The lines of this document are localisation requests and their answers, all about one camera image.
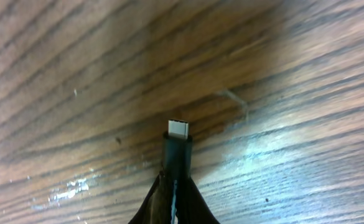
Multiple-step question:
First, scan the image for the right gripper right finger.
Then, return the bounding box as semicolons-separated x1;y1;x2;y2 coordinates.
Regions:
175;177;220;224

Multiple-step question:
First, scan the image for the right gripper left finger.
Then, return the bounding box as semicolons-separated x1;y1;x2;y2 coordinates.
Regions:
128;172;175;224

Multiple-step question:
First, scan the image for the black charging cable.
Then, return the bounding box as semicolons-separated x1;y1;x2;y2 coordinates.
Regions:
161;119;194;181

